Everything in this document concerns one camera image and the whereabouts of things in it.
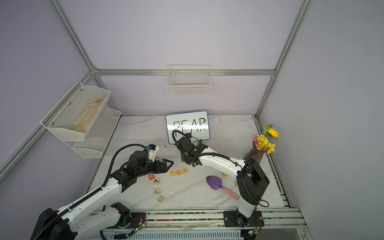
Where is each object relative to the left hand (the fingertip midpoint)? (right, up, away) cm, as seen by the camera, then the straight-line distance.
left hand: (167, 165), depth 81 cm
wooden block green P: (+1, -7, +8) cm, 10 cm away
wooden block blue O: (-3, -18, -1) cm, 19 cm away
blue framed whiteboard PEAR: (+15, +23, +21) cm, 35 cm away
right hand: (+9, +4, +5) cm, 11 cm away
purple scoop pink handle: (+27, -12, +3) cm, 30 cm away
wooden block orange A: (+9, -6, +10) cm, 14 cm away
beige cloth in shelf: (-43, +24, -4) cm, 49 cm away
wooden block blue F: (-6, -15, +1) cm, 16 cm away
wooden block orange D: (+33, -8, +8) cm, 35 cm away
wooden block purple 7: (-7, -11, +5) cm, 14 cm away
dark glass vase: (+49, +6, +1) cm, 50 cm away
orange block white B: (-11, -9, +7) cm, 15 cm away
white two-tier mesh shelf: (-47, +10, +10) cm, 49 cm away
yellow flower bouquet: (+50, +13, -6) cm, 52 cm away
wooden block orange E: (+5, -7, +8) cm, 12 cm away
